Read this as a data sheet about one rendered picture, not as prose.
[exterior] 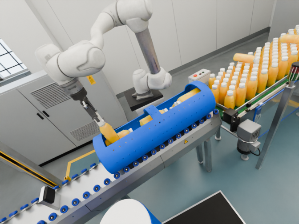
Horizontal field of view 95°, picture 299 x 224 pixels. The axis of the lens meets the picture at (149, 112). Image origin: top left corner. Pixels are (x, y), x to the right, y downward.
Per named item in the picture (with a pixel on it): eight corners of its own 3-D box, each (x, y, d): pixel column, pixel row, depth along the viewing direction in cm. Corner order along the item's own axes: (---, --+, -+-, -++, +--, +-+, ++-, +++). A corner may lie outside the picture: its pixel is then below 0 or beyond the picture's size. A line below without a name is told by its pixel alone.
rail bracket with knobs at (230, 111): (220, 119, 112) (220, 110, 106) (227, 115, 114) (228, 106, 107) (231, 126, 105) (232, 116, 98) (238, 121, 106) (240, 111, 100)
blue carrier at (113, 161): (107, 151, 114) (89, 130, 95) (191, 101, 131) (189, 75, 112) (118, 181, 93) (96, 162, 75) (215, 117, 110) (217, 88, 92)
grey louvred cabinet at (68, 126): (35, 154, 301) (-39, 102, 213) (125, 112, 320) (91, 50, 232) (25, 176, 258) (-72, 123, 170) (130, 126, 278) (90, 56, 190)
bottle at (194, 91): (202, 97, 106) (182, 108, 103) (195, 93, 111) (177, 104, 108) (202, 90, 101) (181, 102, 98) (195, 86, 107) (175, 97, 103)
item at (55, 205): (57, 196, 100) (41, 188, 90) (62, 193, 100) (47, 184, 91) (56, 210, 92) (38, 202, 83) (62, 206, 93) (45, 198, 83)
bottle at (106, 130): (115, 137, 97) (101, 118, 86) (123, 138, 94) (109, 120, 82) (109, 145, 93) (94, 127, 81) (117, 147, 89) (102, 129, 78)
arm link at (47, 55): (52, 87, 62) (70, 84, 57) (22, 53, 53) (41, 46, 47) (69, 75, 70) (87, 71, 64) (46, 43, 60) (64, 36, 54)
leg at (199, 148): (197, 161, 184) (192, 130, 146) (200, 158, 185) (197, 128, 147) (200, 164, 180) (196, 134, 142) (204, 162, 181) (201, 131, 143)
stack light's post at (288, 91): (255, 167, 159) (284, 86, 92) (257, 165, 160) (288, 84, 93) (258, 170, 156) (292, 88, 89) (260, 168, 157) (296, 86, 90)
